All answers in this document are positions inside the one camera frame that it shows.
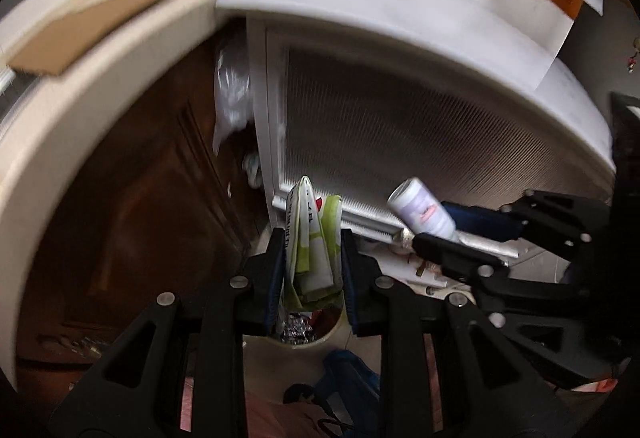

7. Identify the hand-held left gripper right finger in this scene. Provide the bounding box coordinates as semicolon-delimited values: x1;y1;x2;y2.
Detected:
340;228;583;438

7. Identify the round trash bin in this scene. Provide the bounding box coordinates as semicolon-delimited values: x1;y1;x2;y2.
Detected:
242;303;349;350

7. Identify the clear plastic bag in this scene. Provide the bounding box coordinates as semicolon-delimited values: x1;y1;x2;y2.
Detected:
212;45;251;155

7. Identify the white cabinet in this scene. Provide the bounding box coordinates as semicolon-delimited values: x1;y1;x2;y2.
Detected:
215;0;619;269

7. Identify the brown cardboard sheet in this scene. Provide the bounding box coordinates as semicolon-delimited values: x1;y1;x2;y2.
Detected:
7;0;196;78

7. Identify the green white packet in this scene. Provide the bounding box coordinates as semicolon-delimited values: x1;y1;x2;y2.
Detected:
282;175;346;312

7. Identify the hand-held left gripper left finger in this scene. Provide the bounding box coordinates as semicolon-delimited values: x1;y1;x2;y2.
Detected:
50;227;288;438

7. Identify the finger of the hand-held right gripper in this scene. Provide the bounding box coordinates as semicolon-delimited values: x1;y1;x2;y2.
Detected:
412;232;632;390
441;190;609;265

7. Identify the person's leg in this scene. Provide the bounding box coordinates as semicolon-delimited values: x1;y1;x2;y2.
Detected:
245;390;326;438

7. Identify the white bottle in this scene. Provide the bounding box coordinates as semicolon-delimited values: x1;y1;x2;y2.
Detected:
386;177;459;242

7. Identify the blue cloth bag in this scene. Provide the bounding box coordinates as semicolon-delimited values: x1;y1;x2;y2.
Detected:
284;350;381;438

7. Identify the dark wooden cabinet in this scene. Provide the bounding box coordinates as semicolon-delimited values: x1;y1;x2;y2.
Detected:
15;33;271;369

